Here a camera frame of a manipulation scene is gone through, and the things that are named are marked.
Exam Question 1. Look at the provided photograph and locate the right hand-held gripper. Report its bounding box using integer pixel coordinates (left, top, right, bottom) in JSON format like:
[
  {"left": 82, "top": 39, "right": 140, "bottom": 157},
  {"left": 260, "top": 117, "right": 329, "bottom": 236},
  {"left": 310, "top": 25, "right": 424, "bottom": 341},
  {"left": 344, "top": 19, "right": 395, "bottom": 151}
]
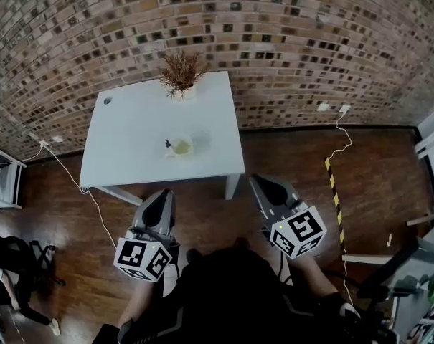
[{"left": 249, "top": 173, "right": 328, "bottom": 259}]

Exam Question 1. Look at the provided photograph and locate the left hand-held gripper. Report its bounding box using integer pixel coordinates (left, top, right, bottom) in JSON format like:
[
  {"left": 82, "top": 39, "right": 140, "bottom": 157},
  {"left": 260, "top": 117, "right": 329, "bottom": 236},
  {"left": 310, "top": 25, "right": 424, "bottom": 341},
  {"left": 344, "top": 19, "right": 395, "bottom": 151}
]
[{"left": 113, "top": 188, "right": 178, "bottom": 284}]

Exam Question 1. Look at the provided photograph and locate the person's right forearm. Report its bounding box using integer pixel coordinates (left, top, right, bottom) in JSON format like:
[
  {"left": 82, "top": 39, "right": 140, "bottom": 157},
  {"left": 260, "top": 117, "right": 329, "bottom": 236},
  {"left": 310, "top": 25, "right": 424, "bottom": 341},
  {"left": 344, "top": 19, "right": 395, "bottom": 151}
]
[{"left": 291, "top": 251, "right": 341, "bottom": 299}]

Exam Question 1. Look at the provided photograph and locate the person's left forearm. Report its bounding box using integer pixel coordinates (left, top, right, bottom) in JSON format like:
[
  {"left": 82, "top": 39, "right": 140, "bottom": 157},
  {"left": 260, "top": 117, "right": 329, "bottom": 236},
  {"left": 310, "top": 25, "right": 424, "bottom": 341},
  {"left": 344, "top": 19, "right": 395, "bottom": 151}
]
[{"left": 120, "top": 277, "right": 164, "bottom": 335}]

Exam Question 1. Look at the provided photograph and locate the yellow black striped floor tape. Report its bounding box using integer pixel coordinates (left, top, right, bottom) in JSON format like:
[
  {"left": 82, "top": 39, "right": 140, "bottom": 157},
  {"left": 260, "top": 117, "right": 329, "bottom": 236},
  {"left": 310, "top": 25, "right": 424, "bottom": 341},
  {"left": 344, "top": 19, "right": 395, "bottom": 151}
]
[{"left": 323, "top": 157, "right": 347, "bottom": 256}]

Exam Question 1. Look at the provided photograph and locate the white table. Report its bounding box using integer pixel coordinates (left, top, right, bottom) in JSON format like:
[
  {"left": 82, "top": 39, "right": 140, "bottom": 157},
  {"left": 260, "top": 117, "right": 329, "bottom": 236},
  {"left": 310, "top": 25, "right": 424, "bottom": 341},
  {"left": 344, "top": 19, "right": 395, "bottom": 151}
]
[{"left": 79, "top": 70, "right": 246, "bottom": 207}]

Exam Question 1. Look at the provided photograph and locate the person's black clothing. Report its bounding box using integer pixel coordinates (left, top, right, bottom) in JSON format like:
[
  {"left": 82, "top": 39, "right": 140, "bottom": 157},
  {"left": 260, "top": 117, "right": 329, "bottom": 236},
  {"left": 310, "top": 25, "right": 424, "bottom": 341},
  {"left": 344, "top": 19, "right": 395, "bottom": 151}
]
[{"left": 93, "top": 242, "right": 400, "bottom": 344}]

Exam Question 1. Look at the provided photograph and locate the white flat board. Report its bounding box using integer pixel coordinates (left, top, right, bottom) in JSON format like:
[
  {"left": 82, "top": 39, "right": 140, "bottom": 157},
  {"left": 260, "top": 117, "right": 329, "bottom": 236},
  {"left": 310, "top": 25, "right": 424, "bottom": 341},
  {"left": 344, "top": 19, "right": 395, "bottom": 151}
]
[{"left": 341, "top": 254, "right": 393, "bottom": 265}]

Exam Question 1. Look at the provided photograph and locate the black office chair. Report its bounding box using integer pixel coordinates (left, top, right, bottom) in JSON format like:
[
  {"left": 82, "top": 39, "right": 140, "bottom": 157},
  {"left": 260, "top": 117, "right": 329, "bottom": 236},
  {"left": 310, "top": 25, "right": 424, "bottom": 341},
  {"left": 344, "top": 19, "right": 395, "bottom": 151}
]
[{"left": 0, "top": 227, "right": 67, "bottom": 328}]

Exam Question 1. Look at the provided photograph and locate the dried brown potted plant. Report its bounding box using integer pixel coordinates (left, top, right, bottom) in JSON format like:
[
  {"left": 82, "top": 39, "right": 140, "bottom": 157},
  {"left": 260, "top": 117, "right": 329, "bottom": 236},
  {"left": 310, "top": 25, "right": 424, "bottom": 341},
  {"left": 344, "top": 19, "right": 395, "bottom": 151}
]
[{"left": 158, "top": 50, "right": 210, "bottom": 102}]

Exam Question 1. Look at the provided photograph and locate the wooden plank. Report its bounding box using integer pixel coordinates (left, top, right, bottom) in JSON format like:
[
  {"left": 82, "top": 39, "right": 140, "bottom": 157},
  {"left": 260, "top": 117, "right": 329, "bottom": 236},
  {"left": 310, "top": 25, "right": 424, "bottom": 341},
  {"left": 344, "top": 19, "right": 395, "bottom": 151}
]
[{"left": 406, "top": 213, "right": 434, "bottom": 228}]

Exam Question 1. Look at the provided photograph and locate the white metal shelf rack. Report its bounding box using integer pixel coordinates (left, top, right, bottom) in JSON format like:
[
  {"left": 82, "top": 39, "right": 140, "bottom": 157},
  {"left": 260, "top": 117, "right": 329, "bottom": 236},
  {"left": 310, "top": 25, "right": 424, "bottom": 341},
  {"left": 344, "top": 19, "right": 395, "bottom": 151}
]
[{"left": 0, "top": 140, "right": 27, "bottom": 211}]

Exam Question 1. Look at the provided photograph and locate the dark glass desk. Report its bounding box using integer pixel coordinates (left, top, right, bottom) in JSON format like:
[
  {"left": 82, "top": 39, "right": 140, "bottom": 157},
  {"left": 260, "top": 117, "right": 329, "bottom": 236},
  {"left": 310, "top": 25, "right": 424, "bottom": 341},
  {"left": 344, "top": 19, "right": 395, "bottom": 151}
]
[{"left": 356, "top": 236, "right": 434, "bottom": 302}]

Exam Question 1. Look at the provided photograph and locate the long white power cable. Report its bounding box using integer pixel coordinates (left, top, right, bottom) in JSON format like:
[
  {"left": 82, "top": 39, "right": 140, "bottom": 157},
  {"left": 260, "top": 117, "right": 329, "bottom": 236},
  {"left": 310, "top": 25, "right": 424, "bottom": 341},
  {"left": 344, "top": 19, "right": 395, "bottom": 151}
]
[{"left": 44, "top": 144, "right": 118, "bottom": 249}]

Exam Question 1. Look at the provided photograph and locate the short white wall cable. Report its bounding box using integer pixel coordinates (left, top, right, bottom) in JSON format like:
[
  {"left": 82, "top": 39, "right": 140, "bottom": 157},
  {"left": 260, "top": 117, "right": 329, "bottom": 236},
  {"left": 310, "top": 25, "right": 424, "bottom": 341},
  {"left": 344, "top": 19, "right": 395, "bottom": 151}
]
[{"left": 326, "top": 113, "right": 353, "bottom": 161}]

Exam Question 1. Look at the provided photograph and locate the thin white rack cable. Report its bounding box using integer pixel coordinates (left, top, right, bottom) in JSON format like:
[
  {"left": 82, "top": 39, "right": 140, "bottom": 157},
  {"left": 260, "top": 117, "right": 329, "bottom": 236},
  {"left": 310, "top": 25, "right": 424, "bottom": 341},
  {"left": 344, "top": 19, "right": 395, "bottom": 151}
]
[{"left": 17, "top": 144, "right": 45, "bottom": 164}]

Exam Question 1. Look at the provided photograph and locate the white furniture frame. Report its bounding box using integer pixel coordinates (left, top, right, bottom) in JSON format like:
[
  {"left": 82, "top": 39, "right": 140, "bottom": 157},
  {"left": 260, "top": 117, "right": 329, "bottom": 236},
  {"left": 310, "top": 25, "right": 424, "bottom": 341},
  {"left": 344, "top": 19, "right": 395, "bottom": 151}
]
[{"left": 413, "top": 110, "right": 434, "bottom": 216}]

